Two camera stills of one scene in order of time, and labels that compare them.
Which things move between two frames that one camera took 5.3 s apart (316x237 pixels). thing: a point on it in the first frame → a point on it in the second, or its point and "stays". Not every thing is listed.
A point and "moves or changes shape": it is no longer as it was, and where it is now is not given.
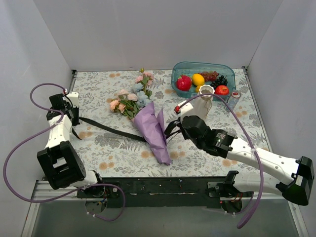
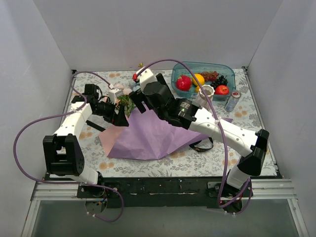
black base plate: [167, 192] stays
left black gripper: [74, 115] → [117, 114]
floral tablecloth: [123, 119] stays
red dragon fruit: [183, 83] stays
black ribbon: [83, 120] → [201, 149]
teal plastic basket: [186, 77] stays
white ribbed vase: [203, 104] stays
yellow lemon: [198, 80] stays
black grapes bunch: [220, 81] stays
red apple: [222, 90] stays
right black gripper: [181, 126] → [138, 98]
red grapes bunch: [210, 76] stays
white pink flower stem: [129, 98] → [126, 91]
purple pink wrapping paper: [152, 127] moves or changes shape
